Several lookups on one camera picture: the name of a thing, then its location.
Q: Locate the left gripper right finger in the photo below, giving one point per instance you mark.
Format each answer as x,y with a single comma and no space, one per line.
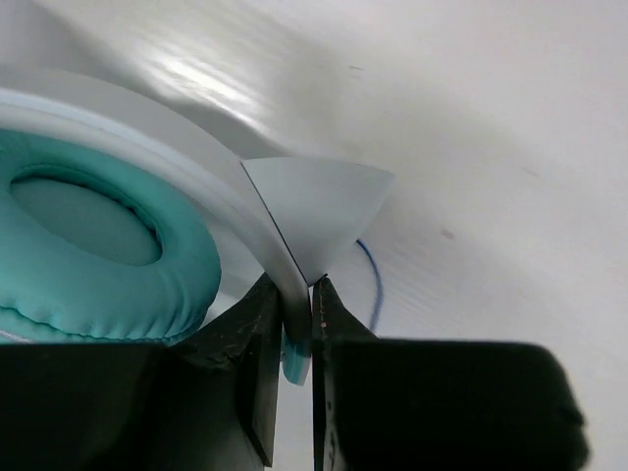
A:
391,404

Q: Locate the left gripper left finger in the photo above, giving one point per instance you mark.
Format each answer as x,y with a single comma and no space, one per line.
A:
206,403

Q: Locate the teal white cat-ear headphones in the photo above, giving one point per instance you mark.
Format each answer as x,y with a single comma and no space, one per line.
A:
107,201

